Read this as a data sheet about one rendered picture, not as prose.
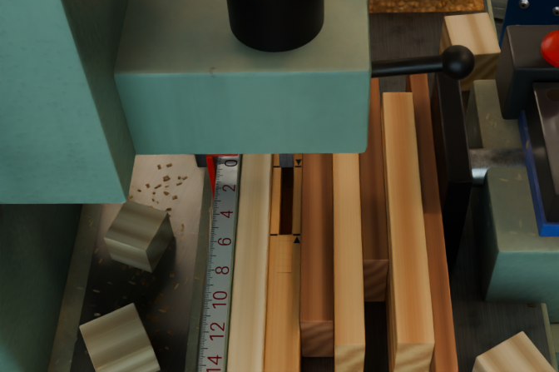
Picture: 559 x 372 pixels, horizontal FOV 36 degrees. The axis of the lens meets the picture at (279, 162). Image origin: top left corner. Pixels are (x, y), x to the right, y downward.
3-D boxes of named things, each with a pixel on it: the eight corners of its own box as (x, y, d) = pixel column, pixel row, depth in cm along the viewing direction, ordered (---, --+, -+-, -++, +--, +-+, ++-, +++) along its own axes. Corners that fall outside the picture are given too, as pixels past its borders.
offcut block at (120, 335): (143, 328, 66) (133, 301, 62) (160, 369, 63) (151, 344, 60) (91, 351, 65) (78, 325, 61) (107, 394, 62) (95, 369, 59)
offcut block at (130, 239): (111, 260, 70) (102, 236, 67) (134, 221, 72) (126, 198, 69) (152, 273, 69) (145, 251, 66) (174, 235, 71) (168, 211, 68)
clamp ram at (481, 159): (549, 265, 55) (581, 181, 48) (432, 265, 56) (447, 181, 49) (528, 156, 61) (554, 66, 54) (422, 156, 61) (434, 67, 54)
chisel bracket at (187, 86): (367, 171, 51) (373, 71, 44) (133, 172, 52) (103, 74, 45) (363, 81, 55) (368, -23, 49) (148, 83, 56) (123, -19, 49)
